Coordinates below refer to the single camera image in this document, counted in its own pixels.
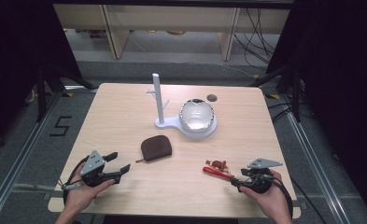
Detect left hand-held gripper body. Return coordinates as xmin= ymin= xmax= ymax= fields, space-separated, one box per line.
xmin=79 ymin=149 xmax=123 ymax=188

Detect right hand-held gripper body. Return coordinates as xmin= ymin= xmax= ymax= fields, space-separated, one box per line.
xmin=240 ymin=158 xmax=284 ymax=194

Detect red keychain charm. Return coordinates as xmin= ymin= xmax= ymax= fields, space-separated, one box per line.
xmin=202 ymin=159 xmax=235 ymax=182

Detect brown zip pouch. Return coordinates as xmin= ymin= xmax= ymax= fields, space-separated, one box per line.
xmin=135 ymin=134 xmax=173 ymax=163

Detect white hook stand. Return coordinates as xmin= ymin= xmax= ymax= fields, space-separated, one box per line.
xmin=145 ymin=73 xmax=219 ymax=140

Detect silver bowl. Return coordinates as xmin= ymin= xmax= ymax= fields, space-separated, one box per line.
xmin=178 ymin=98 xmax=216 ymax=132

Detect person's right hand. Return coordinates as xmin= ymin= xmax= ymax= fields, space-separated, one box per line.
xmin=239 ymin=169 xmax=293 ymax=219

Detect person's left hand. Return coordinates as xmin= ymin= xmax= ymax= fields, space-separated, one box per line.
xmin=63 ymin=178 xmax=117 ymax=217

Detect black metal stand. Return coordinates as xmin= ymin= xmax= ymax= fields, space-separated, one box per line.
xmin=249 ymin=63 xmax=303 ymax=123
xmin=35 ymin=63 xmax=98 ymax=123

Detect light wooden furniture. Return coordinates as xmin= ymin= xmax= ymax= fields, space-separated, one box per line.
xmin=53 ymin=4 xmax=291 ymax=62

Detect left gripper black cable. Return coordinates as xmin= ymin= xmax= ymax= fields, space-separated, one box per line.
xmin=59 ymin=155 xmax=91 ymax=207

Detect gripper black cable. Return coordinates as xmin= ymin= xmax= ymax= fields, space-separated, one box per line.
xmin=59 ymin=155 xmax=91 ymax=207
xmin=259 ymin=174 xmax=294 ymax=219

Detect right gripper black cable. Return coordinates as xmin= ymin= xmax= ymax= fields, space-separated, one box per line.
xmin=259 ymin=174 xmax=294 ymax=219

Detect aluminium floor rail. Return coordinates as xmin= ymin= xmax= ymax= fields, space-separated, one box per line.
xmin=285 ymin=108 xmax=354 ymax=224
xmin=0 ymin=90 xmax=64 ymax=224

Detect black floor cable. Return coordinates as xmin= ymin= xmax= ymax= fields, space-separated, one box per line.
xmin=266 ymin=102 xmax=295 ymax=124

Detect black hanging cables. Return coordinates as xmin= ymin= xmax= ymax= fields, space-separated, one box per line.
xmin=233 ymin=7 xmax=281 ymax=71

